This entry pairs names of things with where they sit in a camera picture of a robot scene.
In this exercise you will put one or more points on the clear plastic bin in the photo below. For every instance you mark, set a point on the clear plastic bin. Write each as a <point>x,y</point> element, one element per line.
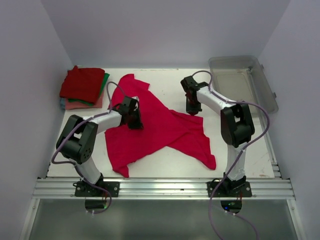
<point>242,78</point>

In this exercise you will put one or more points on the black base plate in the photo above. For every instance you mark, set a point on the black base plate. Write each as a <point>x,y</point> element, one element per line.
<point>243,191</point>
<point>105,189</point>

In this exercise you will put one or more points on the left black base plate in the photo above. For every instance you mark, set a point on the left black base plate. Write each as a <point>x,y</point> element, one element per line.
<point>105,189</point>

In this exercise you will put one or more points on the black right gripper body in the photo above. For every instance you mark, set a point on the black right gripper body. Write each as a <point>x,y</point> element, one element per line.
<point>192,102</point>

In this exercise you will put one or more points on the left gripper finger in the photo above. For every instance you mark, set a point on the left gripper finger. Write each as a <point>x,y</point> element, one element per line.
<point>132,126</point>
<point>140,125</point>

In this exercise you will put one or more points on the light blue folded shirt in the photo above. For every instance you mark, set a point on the light blue folded shirt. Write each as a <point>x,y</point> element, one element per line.
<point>62,103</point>

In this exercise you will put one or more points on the aluminium mounting rail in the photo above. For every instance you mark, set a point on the aluminium mounting rail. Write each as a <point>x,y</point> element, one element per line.
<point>166,189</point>

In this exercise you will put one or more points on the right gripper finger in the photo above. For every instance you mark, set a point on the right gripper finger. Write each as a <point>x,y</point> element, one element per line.
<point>190,110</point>
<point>197,109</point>

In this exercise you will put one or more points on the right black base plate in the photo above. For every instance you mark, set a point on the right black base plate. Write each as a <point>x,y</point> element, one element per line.
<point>243,191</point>

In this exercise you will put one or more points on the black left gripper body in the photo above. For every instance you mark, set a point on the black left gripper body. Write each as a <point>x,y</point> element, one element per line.
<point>134,116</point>

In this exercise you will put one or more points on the dark red folded shirt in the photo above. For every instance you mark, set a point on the dark red folded shirt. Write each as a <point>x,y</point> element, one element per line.
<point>82,84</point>

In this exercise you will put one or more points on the salmon pink folded shirt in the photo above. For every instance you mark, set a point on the salmon pink folded shirt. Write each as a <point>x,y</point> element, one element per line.
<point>79,105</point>

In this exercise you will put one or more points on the green folded shirt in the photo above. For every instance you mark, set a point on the green folded shirt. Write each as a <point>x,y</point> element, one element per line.
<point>101,92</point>

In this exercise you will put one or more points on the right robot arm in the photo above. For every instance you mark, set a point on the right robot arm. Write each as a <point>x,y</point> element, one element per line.
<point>236,128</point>

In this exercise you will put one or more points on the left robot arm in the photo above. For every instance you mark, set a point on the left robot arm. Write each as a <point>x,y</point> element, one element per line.
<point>76,142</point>

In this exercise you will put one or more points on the crimson pink t shirt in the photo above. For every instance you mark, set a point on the crimson pink t shirt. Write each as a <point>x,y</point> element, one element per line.
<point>162,127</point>

